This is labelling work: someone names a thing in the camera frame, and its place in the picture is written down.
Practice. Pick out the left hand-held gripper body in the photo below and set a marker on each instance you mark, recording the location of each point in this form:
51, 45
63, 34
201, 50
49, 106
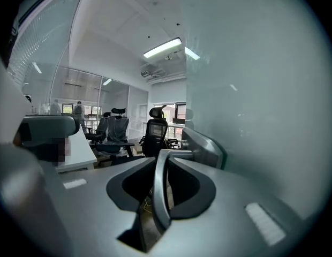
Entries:
40, 151

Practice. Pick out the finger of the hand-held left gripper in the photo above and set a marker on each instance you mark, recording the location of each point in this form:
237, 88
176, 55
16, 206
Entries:
69, 126

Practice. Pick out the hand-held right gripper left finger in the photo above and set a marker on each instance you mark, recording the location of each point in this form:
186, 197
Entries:
96, 197

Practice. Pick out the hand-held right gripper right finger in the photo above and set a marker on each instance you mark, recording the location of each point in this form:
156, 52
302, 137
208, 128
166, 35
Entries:
230, 210

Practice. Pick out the pale green door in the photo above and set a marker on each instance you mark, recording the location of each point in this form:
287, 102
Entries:
249, 90

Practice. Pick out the white desk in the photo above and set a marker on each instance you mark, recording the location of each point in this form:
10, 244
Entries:
80, 154

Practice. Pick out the plastic-wrapped grey office chair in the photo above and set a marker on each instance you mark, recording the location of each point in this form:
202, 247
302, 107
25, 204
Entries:
117, 130

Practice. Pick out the far glass office partition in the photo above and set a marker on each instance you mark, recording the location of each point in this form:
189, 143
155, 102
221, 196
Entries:
115, 95

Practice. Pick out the small rectangular ceiling light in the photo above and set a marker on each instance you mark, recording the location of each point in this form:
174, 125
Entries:
107, 82

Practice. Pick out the black mesh office chair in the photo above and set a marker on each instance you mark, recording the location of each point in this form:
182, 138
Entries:
156, 135

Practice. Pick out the ceiling air vent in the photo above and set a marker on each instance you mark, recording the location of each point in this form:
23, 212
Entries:
145, 73

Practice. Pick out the glass partition with blinds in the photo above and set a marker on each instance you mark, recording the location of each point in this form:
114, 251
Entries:
42, 31

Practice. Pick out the person's black jacket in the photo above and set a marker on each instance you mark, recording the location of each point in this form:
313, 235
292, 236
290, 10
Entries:
9, 47

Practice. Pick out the large office window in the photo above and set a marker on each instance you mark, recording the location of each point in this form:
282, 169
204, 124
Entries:
170, 114

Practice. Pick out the white ceiling pipes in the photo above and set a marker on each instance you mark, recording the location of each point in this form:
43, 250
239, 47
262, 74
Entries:
166, 74

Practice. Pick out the ceiling sprinkler head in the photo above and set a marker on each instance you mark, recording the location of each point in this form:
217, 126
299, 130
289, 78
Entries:
169, 57

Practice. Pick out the long ceiling light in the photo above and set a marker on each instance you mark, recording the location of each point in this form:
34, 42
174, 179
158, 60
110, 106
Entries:
162, 47

